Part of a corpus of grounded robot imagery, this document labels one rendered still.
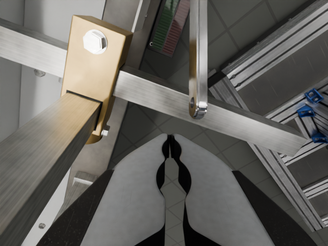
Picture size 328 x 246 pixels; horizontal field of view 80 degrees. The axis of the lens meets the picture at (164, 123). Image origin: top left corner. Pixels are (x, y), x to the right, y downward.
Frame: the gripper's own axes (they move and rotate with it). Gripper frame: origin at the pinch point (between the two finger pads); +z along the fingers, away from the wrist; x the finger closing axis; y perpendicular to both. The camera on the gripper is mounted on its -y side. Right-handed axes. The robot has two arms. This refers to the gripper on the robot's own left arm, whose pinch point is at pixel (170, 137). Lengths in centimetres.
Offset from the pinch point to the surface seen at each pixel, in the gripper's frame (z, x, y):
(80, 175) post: 22.4, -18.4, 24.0
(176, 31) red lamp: 23.6, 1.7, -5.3
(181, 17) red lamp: 23.6, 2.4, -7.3
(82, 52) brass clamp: 8.5, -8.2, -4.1
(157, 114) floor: 94, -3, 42
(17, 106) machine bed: 31.1, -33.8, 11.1
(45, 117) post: 2.8, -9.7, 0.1
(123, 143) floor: 94, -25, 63
